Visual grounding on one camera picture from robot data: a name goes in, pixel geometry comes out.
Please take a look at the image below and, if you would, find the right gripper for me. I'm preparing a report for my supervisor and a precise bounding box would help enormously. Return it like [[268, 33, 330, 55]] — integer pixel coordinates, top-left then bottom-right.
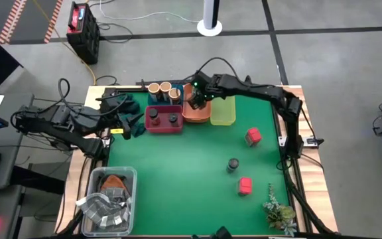
[[190, 70, 218, 110]]

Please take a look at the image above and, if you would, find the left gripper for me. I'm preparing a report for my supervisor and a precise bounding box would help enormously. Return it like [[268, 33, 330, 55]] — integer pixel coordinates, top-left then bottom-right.
[[99, 99, 145, 140]]

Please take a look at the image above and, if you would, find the dark spice jar black lid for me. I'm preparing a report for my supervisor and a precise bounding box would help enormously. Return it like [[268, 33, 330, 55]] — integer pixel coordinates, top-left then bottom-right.
[[148, 108, 160, 127]]

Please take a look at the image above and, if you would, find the furikake jar gold lid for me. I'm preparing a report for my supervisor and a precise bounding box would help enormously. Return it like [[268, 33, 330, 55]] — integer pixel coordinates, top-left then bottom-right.
[[168, 87, 182, 106]]

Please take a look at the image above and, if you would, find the red-brown spice jar black lid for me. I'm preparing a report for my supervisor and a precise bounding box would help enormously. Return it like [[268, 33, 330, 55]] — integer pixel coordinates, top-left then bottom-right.
[[168, 112, 180, 129]]

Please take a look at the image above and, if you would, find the sesame powder jar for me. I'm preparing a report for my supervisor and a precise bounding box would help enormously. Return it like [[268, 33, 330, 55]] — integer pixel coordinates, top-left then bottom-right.
[[159, 80, 172, 100]]

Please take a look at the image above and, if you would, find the oregano leaves jar black lid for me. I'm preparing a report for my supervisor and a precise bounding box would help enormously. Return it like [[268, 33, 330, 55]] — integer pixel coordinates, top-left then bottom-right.
[[227, 157, 241, 174]]

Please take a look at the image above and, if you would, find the orange plastic bin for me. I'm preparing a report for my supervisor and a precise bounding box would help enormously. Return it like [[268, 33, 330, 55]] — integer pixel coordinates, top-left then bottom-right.
[[181, 82, 213, 124]]

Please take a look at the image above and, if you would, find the teal cloth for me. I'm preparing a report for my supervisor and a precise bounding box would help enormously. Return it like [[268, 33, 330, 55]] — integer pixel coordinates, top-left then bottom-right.
[[106, 94, 147, 138]]

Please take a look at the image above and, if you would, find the yellow plastic bin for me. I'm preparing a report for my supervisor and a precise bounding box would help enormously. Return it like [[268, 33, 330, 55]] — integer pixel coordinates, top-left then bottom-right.
[[210, 94, 237, 127]]

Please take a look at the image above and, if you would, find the pink plastic bin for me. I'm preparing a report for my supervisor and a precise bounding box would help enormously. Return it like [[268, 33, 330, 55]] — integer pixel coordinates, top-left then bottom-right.
[[144, 105, 184, 134]]

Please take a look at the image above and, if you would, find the wooden lid spice jar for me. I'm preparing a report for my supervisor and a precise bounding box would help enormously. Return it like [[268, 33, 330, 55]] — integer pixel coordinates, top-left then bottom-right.
[[147, 82, 161, 102]]

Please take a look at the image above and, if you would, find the orange brown cloth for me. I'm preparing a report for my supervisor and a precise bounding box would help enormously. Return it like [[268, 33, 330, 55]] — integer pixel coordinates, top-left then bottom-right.
[[99, 175, 128, 193]]

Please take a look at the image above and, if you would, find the grey plaid cloth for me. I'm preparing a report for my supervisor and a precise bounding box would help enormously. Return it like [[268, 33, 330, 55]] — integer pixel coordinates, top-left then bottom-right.
[[75, 187, 133, 230]]

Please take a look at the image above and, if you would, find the green table mat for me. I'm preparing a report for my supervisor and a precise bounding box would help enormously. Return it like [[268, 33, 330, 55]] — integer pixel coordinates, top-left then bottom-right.
[[106, 86, 291, 237]]

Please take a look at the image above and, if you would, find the white tower fan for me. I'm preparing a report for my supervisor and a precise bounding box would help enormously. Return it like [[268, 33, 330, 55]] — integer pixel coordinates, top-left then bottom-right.
[[196, 0, 223, 37]]

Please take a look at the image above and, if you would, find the red block lower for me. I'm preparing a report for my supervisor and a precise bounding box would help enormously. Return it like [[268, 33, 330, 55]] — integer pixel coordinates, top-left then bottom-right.
[[237, 177, 253, 197]]

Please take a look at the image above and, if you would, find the black and red power station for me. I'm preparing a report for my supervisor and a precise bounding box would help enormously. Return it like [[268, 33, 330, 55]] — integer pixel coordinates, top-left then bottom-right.
[[65, 1, 101, 66]]

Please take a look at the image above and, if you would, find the clear plastic bin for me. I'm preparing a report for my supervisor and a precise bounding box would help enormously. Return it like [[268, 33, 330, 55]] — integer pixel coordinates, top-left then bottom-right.
[[80, 166, 138, 238]]

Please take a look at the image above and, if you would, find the grey desk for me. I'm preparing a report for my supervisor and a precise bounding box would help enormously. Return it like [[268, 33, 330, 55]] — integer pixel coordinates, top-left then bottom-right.
[[0, 93, 35, 239]]

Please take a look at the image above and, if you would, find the succulent plant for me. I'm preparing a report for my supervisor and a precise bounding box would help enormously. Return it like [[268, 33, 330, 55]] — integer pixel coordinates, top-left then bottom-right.
[[262, 182, 298, 238]]

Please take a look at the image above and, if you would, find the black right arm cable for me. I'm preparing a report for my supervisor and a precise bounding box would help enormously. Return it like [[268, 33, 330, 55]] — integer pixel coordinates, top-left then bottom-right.
[[193, 56, 240, 80]]

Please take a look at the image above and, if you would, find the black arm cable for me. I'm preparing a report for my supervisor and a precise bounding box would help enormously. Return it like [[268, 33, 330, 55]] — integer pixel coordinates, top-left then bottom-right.
[[193, 56, 240, 80], [57, 78, 72, 108]]

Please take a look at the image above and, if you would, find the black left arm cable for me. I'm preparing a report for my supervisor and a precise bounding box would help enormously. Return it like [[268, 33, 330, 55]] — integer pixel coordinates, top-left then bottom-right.
[[57, 78, 72, 108]]

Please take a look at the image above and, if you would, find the yellow floor cable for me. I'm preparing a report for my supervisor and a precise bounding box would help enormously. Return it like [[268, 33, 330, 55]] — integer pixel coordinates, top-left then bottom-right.
[[31, 0, 97, 86]]

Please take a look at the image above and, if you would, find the white floor cable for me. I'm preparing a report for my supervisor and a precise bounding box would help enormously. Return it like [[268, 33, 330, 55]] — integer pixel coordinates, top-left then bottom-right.
[[97, 0, 201, 24]]

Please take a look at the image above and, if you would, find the black table-level camera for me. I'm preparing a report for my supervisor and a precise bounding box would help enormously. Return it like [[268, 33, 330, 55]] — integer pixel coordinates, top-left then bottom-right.
[[190, 226, 233, 239]]

